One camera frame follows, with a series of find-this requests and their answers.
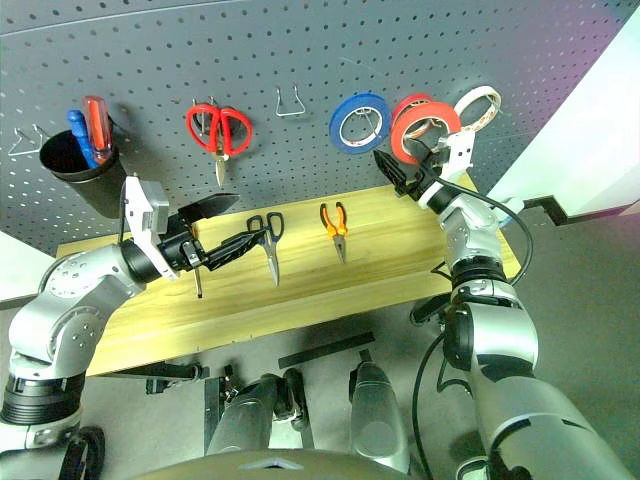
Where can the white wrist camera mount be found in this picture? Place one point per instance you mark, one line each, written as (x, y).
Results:
(460, 150)
(137, 200)

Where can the black flat floor bar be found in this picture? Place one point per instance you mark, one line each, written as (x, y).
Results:
(325, 350)

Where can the dark grey rounded shape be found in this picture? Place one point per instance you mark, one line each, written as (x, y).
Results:
(372, 410)
(245, 420)

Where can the black cup holder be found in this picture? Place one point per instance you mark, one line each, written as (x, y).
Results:
(95, 190)

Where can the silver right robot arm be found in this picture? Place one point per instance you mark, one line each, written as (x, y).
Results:
(500, 330)

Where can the grey robot torso cover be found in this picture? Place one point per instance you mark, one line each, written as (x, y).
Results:
(270, 465)

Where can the grey perforated pegboard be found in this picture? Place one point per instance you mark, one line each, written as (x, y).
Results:
(300, 50)

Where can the red tape roll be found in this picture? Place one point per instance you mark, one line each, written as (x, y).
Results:
(400, 132)
(402, 106)

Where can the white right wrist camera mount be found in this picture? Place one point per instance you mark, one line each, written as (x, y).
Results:
(460, 150)

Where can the white tape roll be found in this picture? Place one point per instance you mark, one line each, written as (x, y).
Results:
(492, 95)

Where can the blue tape roll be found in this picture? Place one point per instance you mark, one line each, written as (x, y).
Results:
(336, 125)

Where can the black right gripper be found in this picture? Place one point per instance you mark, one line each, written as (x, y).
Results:
(420, 180)

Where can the black table frame bracket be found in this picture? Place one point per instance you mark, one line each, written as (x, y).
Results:
(175, 372)

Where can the slim metal shaft screwdriver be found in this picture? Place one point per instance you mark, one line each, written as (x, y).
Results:
(198, 285)

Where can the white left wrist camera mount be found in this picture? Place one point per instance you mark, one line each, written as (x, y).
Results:
(137, 200)

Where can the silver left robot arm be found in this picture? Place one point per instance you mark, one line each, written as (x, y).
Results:
(75, 300)

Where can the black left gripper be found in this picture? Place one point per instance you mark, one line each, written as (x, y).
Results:
(177, 250)

